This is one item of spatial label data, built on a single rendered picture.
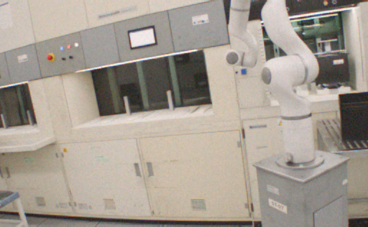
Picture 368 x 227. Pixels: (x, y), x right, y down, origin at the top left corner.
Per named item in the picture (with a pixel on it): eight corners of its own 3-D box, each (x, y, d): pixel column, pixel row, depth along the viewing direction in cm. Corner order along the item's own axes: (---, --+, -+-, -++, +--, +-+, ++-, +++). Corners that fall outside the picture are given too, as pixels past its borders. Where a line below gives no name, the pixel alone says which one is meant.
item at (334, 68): (314, 90, 197) (310, 42, 191) (311, 87, 216) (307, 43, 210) (352, 87, 189) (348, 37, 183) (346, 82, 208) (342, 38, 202)
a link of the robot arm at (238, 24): (265, 7, 140) (256, 64, 159) (232, 2, 144) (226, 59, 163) (263, 13, 133) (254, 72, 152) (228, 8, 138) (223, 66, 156)
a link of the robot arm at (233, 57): (246, 50, 159) (229, 47, 161) (244, 51, 147) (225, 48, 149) (244, 66, 161) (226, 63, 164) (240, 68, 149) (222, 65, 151)
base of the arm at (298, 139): (302, 173, 109) (297, 124, 106) (267, 162, 126) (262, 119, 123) (333, 158, 117) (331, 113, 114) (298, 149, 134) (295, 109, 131)
